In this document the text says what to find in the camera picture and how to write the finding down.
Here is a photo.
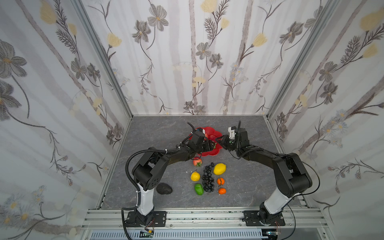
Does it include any red fake apple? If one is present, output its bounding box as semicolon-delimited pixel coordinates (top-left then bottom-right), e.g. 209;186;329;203
193;157;202;167

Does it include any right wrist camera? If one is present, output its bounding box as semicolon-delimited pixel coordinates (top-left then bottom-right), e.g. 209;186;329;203
228;126;237;140

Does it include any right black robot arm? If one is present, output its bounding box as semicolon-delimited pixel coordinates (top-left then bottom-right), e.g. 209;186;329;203
216;135;313;226

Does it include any black fake grape bunch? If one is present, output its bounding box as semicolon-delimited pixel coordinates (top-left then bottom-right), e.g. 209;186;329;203
202;163;215;193

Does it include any yellow fake pear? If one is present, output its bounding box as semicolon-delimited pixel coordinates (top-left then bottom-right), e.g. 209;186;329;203
191;171;201;182

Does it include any white perforated cable duct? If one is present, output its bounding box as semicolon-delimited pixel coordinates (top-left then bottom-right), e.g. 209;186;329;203
89;229;268;240

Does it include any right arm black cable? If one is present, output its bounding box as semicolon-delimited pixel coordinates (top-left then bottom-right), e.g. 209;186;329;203
281;161;321;240

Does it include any orange fake tangerine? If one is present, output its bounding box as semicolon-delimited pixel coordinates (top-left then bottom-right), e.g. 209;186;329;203
217;178;225;186
218;188;227;195

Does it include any yellow fake lemon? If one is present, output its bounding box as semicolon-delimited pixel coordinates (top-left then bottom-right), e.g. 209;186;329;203
214;163;227;176

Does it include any dark fake avocado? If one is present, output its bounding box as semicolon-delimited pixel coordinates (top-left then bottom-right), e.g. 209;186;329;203
156;183;173;195

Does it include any green fake lime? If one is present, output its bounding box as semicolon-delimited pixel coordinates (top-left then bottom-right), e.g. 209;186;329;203
194;184;204;196

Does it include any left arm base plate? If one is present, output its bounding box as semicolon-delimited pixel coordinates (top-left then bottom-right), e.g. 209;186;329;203
123;211;167;227

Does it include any red flower-shaped fruit bowl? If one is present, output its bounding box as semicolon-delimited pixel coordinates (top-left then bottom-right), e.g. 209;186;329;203
196;127;223;157

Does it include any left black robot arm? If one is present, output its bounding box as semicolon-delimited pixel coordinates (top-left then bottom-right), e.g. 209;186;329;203
125;131;215;225

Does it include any aluminium mounting rail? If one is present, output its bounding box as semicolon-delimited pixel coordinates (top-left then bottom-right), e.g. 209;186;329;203
81;206;329;231

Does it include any orange fake tangerine lower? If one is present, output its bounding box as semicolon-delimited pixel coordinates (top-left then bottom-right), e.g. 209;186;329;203
218;188;227;195

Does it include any orange fake tangerine upper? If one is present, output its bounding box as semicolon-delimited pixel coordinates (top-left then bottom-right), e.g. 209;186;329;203
217;178;225;186

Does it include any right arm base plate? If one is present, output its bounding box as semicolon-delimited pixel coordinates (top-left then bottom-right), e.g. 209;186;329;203
243;210;286;227

